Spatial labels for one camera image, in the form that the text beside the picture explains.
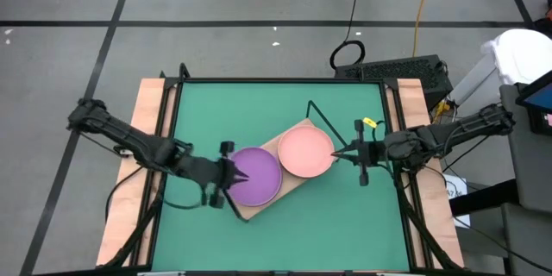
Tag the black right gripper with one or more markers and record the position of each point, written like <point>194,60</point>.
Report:
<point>373,153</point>

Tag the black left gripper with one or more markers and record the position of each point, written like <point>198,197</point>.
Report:
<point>217,174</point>

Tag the small purple plate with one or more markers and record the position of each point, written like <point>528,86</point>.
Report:
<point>263,177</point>

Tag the pink plate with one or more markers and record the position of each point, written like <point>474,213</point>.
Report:
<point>306,152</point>

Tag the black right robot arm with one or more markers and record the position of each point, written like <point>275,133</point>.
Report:
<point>457,131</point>

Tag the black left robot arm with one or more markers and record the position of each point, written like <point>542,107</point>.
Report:
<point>129,138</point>

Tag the yellow gripper tag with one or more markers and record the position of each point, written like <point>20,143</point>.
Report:
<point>369,122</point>

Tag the green table mat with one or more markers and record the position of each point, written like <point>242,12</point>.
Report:
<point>250,254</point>

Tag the black computer case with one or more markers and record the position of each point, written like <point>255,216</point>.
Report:
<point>397,71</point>

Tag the white paper sheet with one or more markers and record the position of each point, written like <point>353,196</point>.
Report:
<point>455,190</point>

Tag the black furniture leg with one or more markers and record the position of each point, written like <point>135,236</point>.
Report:
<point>483,198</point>

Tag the grey tube-shaped object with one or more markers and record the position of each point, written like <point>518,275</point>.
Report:
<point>474,82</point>

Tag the grey desk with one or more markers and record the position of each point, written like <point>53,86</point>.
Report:
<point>530,168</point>

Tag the white fabric bundle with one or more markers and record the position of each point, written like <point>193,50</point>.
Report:
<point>522,54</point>

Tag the black tablet with blue screen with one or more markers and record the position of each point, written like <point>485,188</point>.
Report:
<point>541,97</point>

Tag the wooden shelf with black frame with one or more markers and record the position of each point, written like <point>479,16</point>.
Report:
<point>285,185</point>

